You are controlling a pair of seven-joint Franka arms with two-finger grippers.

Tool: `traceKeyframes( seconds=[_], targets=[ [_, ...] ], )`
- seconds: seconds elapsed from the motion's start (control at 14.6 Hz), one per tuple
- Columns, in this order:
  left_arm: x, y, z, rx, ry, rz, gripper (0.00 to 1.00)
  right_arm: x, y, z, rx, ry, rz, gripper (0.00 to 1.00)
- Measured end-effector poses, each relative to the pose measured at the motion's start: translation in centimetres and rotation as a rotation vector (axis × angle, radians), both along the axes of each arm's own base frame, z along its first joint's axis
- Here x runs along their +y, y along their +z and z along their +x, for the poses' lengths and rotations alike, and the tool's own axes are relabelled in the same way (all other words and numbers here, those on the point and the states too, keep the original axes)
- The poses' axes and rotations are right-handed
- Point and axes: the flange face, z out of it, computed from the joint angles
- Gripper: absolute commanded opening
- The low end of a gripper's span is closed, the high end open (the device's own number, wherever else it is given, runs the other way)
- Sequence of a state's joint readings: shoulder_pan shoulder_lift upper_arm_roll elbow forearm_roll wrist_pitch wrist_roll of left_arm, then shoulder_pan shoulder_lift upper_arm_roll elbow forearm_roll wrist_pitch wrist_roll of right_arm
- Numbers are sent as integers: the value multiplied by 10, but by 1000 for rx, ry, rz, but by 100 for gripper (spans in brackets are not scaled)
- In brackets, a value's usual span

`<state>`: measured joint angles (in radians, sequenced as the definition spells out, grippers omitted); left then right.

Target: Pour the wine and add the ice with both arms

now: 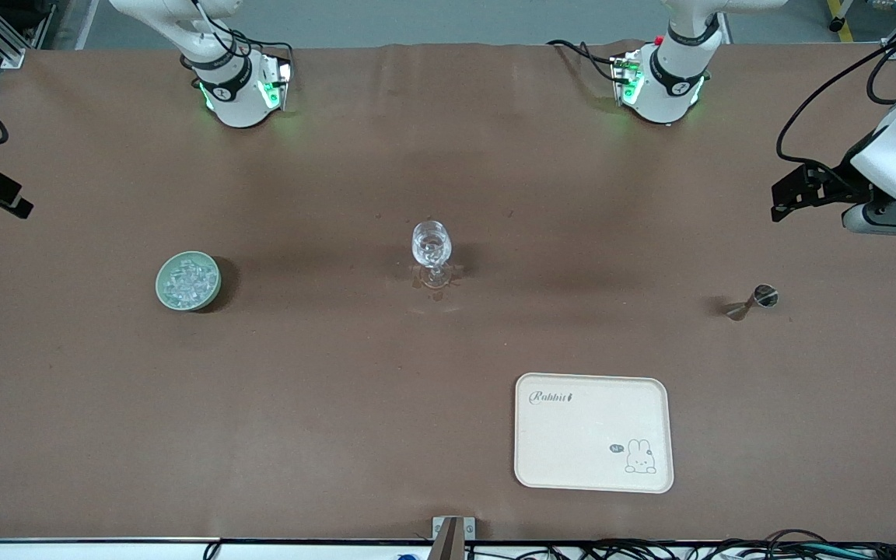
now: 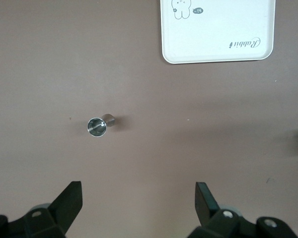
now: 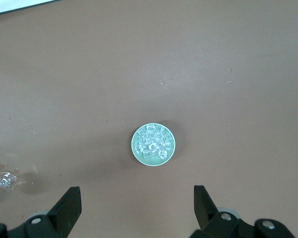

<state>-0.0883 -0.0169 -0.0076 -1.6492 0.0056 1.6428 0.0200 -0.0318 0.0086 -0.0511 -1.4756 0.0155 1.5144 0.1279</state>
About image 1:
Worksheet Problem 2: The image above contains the grey metal camera bracket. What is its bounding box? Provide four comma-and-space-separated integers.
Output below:
432, 516, 476, 560

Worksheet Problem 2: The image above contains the silver metal jigger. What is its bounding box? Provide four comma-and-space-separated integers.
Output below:
724, 285, 779, 321

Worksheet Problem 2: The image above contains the clear wine glass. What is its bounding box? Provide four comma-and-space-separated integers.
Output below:
411, 220, 457, 290

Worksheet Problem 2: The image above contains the black cable tangle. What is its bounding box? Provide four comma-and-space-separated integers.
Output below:
464, 529, 896, 560

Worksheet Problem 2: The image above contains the green round bowl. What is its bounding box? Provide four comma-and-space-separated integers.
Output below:
156, 250, 222, 313

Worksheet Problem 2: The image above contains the cream rabbit print tray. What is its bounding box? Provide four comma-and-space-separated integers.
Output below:
514, 373, 674, 494

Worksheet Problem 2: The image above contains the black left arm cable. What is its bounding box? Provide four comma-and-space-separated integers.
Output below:
775, 30, 896, 166

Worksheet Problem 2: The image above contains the brown table cover mat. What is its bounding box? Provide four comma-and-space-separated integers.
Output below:
0, 43, 896, 543

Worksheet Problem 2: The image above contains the black base cable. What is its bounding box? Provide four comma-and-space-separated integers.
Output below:
547, 39, 626, 83

